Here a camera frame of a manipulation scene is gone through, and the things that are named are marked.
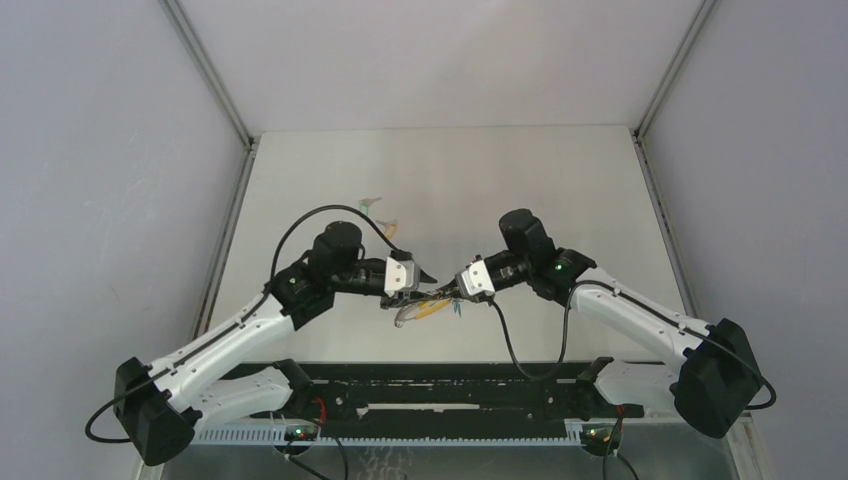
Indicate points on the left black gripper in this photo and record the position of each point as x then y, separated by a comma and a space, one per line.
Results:
402, 298

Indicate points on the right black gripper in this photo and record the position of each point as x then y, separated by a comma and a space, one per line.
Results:
450, 290

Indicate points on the yellow tag key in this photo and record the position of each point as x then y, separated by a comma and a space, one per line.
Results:
431, 308

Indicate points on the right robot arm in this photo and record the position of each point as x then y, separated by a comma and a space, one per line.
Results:
706, 373

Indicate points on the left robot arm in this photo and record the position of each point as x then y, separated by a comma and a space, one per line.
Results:
163, 404

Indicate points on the orange tag key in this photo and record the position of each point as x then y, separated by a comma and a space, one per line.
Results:
389, 228

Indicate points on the green tag key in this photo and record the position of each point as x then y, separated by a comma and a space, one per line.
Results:
365, 203

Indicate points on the left circuit board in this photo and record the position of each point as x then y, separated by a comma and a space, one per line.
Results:
301, 434

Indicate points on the circuit board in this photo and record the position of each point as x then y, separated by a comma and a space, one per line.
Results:
301, 434
600, 435

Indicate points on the right circuit board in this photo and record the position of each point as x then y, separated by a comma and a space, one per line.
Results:
600, 435

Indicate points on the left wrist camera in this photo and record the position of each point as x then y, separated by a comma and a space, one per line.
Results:
402, 273

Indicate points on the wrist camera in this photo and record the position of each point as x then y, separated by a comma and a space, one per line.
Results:
402, 273
475, 283

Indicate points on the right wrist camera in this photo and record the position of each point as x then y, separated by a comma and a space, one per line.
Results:
475, 283

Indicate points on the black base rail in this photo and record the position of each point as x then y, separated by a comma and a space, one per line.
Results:
443, 398

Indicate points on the white cable duct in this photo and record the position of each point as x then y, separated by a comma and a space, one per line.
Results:
266, 434

